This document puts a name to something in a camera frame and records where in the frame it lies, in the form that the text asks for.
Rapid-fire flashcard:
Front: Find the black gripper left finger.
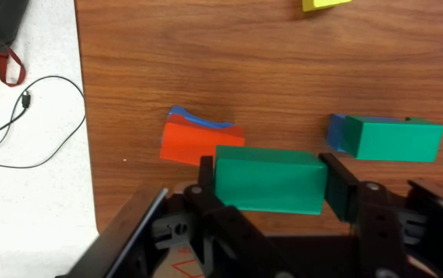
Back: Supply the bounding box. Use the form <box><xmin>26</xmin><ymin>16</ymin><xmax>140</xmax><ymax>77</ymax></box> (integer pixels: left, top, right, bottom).
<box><xmin>197</xmin><ymin>155</ymin><xmax>217</xmax><ymax>193</ymax></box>

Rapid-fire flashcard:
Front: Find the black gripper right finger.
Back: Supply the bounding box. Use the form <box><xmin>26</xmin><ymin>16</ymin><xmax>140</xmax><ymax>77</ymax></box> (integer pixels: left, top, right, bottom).
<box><xmin>316</xmin><ymin>151</ymin><xmax>362</xmax><ymax>224</ymax></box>

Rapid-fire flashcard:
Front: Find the green rectangular block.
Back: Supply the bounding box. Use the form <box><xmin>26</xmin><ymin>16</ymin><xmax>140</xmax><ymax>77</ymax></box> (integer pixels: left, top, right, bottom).
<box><xmin>213</xmin><ymin>145</ymin><xmax>328</xmax><ymax>216</ymax></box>
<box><xmin>341</xmin><ymin>114</ymin><xmax>443</xmax><ymax>164</ymax></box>

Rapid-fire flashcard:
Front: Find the orange rectangular block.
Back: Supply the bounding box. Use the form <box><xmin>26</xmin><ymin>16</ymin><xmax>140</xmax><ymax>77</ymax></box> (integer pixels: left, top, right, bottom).
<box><xmin>159</xmin><ymin>114</ymin><xmax>247</xmax><ymax>168</ymax></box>

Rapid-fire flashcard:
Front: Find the blue arch block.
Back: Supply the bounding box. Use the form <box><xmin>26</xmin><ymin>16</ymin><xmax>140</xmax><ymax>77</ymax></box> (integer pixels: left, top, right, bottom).
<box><xmin>166</xmin><ymin>105</ymin><xmax>236</xmax><ymax>131</ymax></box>

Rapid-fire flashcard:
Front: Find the yellow cube block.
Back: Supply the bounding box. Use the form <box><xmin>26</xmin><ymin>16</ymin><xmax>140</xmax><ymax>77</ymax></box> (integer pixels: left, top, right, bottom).
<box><xmin>301</xmin><ymin>0</ymin><xmax>353</xmax><ymax>14</ymax></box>

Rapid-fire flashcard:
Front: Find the thin black cable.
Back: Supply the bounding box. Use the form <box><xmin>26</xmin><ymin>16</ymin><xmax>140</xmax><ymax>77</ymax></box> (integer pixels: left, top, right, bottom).
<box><xmin>0</xmin><ymin>74</ymin><xmax>88</xmax><ymax>172</ymax></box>

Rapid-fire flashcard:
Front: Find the red orange strap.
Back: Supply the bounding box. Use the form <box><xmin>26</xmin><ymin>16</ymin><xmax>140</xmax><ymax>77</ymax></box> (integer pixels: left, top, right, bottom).
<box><xmin>0</xmin><ymin>46</ymin><xmax>27</xmax><ymax>88</ymax></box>

